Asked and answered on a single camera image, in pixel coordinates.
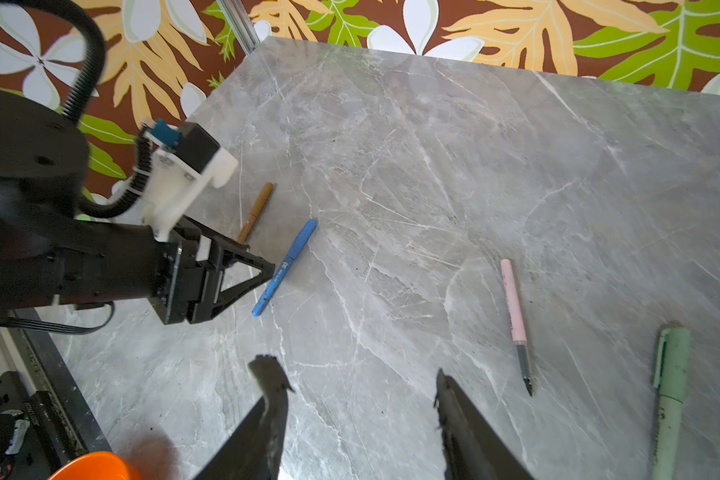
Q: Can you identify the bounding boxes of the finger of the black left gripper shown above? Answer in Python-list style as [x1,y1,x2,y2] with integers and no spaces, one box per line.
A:
[185,217,275,276]
[209,271,274,320]

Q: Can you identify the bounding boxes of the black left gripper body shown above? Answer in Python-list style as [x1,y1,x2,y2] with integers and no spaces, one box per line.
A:
[150,217,225,325]

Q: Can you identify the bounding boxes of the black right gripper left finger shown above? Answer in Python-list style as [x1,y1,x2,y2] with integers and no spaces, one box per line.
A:
[196,355,293,480]

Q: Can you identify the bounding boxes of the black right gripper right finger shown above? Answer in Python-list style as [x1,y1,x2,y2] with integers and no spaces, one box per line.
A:
[434,369,533,479]

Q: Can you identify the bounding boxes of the blue pen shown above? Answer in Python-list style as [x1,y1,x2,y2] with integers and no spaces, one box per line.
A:
[252,219,317,317]

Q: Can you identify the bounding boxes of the brown pen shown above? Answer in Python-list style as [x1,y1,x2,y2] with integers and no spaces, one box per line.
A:
[236,182,274,245]

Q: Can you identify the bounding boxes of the green pen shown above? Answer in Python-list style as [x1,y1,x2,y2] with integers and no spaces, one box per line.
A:
[651,327,692,479]

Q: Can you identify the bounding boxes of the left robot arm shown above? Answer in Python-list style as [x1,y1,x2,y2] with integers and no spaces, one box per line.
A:
[0,1,275,335]

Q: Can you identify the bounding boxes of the orange bowl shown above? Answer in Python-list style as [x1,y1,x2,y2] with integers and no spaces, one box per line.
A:
[49,451,143,480]

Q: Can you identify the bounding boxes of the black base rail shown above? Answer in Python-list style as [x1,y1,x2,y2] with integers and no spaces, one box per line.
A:
[0,328,111,479]

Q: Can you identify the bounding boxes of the aluminium left corner post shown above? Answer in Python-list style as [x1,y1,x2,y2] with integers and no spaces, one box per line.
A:
[217,0,260,55]

